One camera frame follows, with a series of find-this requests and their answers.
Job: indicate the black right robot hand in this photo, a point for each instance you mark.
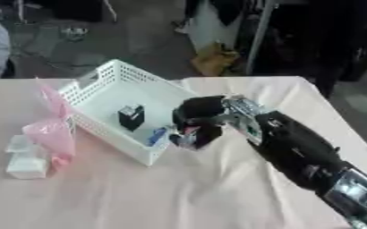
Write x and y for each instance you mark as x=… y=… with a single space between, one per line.
x=202 y=111

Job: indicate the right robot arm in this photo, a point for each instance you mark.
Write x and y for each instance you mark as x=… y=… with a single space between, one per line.
x=296 y=149

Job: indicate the small black box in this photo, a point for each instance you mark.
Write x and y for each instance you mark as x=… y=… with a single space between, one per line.
x=131 y=116

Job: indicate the small blue object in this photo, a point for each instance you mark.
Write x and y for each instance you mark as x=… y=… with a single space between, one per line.
x=156 y=137

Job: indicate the brown paper bag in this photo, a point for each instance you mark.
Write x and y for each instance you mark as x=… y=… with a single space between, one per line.
x=214 y=59

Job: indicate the white perforated plastic basket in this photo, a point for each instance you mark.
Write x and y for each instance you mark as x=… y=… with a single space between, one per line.
x=126 y=98

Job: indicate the white metal pole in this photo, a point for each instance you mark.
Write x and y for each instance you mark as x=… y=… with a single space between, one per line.
x=258 y=35

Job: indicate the pink plastic bag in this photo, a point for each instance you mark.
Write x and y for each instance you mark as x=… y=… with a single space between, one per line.
x=53 y=128

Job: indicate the white rectangular block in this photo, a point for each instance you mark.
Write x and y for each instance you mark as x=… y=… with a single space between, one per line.
x=27 y=167

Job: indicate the small clear plastic packet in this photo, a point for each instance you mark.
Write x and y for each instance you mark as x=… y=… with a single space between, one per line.
x=19 y=143

